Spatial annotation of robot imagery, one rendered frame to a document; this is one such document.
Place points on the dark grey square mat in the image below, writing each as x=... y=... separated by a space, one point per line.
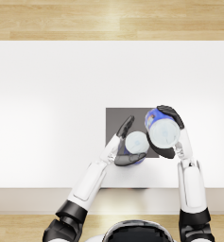
x=113 y=121

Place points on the dark round robot body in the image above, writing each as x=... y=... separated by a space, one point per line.
x=138 y=232

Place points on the blue can with white lid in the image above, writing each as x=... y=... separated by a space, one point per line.
x=164 y=131
x=137 y=142

